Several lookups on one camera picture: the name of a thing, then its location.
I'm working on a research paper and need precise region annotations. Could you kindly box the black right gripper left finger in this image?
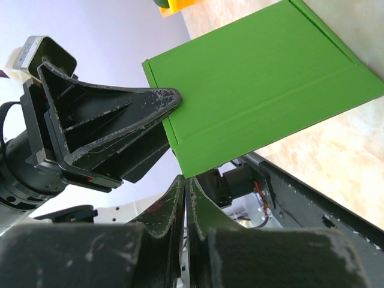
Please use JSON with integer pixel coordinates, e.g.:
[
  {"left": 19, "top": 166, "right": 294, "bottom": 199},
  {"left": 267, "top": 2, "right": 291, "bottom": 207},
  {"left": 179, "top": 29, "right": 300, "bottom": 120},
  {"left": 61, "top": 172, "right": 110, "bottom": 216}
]
[{"left": 1, "top": 175, "right": 185, "bottom": 287}]

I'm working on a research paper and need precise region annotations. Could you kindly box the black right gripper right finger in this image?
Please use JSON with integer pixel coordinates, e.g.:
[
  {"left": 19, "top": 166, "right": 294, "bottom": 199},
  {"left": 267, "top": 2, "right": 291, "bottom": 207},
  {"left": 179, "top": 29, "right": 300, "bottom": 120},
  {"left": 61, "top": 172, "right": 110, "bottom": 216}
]
[{"left": 185, "top": 178, "right": 370, "bottom": 287}]

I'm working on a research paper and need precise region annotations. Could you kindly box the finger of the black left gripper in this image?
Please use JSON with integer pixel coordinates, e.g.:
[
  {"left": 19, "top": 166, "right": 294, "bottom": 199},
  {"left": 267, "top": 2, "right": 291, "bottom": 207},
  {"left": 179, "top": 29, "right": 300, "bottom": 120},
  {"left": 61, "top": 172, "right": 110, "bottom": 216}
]
[
  {"left": 37, "top": 62, "right": 182, "bottom": 170},
  {"left": 94, "top": 123, "right": 170, "bottom": 183}
]

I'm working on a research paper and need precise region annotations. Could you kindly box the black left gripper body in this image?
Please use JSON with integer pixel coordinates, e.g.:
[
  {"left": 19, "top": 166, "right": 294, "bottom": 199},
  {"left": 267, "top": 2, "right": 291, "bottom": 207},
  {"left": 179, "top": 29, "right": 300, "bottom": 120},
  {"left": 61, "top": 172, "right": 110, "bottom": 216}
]
[{"left": 20, "top": 80, "right": 122, "bottom": 192}]

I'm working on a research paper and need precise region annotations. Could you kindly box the green paper box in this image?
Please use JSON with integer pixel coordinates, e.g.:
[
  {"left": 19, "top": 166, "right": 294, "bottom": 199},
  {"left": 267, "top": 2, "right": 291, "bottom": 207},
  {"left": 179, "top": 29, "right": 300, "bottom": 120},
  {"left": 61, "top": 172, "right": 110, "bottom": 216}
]
[{"left": 142, "top": 1, "right": 383, "bottom": 178}]

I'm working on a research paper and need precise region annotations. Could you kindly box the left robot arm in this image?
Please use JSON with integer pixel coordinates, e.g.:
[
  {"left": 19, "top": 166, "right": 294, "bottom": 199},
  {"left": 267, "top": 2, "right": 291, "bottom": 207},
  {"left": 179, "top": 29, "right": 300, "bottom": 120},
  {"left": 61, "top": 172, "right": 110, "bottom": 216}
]
[{"left": 1, "top": 62, "right": 182, "bottom": 232}]

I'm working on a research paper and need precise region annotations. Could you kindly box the yellow plastic tray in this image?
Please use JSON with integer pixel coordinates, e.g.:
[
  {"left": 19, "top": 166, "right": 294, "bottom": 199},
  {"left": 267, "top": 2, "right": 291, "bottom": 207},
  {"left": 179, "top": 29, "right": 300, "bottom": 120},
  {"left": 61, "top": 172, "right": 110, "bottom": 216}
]
[{"left": 159, "top": 0, "right": 203, "bottom": 18}]

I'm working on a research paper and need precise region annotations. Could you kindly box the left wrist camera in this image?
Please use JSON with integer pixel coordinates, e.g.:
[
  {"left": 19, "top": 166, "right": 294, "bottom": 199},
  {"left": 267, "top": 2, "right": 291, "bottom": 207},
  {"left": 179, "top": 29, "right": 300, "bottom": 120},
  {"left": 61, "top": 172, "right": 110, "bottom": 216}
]
[{"left": 3, "top": 35, "right": 77, "bottom": 85}]

